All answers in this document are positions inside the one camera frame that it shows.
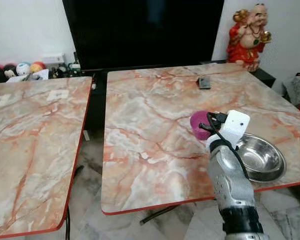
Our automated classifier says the purple cup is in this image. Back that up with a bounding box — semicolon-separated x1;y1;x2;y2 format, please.
189;110;216;141

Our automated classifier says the small black flat device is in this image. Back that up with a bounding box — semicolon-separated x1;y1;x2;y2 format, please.
197;76;212;90

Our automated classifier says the stainless steel bowl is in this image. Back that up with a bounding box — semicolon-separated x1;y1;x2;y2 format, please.
235;133;287;183

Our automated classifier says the red gold Buddha statue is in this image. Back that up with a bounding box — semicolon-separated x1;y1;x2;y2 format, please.
226;3;273;72

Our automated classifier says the grey cushion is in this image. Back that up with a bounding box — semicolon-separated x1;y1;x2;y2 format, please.
283;74;300;106

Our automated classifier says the black table leg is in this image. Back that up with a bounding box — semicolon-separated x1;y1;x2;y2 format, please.
139;204;180;226

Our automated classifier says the black television screen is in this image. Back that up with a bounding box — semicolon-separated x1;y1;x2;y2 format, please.
62;0;225;71

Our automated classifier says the white box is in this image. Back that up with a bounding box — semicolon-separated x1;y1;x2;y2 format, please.
42;53;66;67

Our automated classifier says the orange yellow round toy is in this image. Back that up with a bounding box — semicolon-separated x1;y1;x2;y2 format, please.
30;61;47;74

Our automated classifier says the white blue round toy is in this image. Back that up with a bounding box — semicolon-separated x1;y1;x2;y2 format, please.
16;62;31;77

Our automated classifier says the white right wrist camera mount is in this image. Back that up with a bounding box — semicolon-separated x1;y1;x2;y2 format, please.
216;110;251;149

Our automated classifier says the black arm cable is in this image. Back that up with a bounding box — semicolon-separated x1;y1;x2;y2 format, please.
206;113;251;181

